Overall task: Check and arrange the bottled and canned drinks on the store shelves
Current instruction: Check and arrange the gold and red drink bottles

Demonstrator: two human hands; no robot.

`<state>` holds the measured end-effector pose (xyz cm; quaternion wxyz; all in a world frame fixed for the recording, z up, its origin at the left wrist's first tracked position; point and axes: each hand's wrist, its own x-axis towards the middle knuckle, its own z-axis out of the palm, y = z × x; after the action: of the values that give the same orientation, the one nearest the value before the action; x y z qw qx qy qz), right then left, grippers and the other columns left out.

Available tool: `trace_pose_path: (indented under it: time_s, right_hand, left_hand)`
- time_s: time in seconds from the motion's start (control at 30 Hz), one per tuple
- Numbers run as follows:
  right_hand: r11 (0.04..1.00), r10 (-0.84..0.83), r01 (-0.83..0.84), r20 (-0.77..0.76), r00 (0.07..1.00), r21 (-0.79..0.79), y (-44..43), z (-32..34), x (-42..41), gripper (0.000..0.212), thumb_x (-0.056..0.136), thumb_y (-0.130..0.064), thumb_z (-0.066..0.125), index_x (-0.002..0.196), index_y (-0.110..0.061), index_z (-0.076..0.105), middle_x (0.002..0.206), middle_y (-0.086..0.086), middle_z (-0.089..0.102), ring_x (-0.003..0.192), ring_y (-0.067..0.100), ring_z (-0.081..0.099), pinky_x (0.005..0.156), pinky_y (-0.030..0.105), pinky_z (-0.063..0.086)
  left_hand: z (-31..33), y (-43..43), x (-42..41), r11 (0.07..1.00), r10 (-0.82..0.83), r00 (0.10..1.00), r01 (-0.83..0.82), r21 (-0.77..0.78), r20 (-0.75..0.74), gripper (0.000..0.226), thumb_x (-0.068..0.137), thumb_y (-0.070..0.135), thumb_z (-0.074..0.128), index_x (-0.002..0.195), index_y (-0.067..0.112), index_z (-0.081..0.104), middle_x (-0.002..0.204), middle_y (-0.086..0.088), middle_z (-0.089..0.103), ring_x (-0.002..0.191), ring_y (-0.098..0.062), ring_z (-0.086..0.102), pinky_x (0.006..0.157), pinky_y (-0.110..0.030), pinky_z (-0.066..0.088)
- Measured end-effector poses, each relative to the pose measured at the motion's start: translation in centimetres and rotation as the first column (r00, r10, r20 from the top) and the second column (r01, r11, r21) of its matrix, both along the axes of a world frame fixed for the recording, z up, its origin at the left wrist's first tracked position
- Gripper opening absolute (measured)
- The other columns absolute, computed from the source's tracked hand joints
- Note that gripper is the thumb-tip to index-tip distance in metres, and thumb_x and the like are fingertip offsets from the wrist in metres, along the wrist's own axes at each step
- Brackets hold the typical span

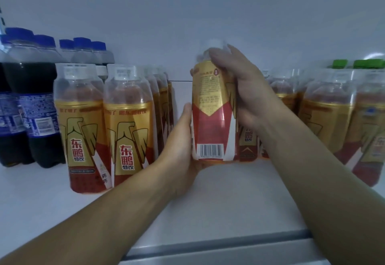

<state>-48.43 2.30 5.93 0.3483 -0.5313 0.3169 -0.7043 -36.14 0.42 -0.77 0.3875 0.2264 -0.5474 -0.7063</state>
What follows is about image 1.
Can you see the gold energy drink bottle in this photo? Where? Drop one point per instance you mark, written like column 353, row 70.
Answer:
column 210, row 123

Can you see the row of green-capped bottles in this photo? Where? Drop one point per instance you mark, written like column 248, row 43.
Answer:
column 361, row 64

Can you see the group of blue-capped cola bottles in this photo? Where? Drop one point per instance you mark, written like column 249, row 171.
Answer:
column 36, row 87

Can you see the white metal shelf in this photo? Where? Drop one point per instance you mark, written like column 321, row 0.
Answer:
column 210, row 15

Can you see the person's left forearm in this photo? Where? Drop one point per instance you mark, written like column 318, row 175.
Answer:
column 78, row 225

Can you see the person's right hand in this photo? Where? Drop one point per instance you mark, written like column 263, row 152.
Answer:
column 255, row 93

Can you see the person's left hand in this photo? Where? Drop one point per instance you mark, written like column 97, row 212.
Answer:
column 177, row 162

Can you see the row of amber drink bottles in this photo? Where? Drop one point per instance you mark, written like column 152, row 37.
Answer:
column 108, row 129

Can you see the person's right forearm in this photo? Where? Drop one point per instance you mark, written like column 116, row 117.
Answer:
column 325, row 195

